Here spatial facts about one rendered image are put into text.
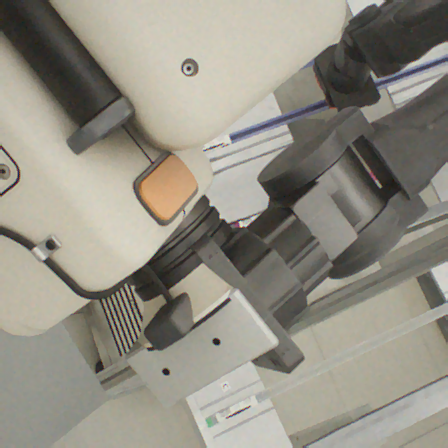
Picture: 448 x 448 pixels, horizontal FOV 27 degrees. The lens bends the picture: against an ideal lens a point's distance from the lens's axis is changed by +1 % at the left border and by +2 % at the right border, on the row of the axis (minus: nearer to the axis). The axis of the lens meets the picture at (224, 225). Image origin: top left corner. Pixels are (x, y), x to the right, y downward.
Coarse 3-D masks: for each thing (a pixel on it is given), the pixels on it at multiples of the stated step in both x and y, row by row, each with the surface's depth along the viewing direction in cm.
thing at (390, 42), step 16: (400, 0) 116; (416, 0) 112; (432, 0) 108; (384, 16) 114; (400, 16) 111; (416, 16) 108; (432, 16) 106; (352, 32) 119; (368, 32) 115; (384, 32) 113; (400, 32) 111; (416, 32) 109; (432, 32) 107; (368, 48) 117; (384, 48) 116; (400, 48) 113; (416, 48) 111; (432, 48) 110; (384, 64) 117; (400, 64) 115
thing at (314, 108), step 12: (432, 60) 145; (444, 60) 145; (408, 72) 144; (420, 72) 144; (384, 84) 143; (300, 108) 141; (312, 108) 141; (324, 108) 142; (276, 120) 140; (288, 120) 140; (240, 132) 139; (252, 132) 140
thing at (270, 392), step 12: (432, 312) 135; (444, 312) 135; (408, 324) 134; (420, 324) 134; (384, 336) 133; (396, 336) 133; (360, 348) 132; (372, 348) 132; (324, 360) 132; (336, 360) 131; (300, 372) 130; (312, 372) 130; (276, 384) 129; (288, 384) 130; (264, 396) 129; (216, 420) 127
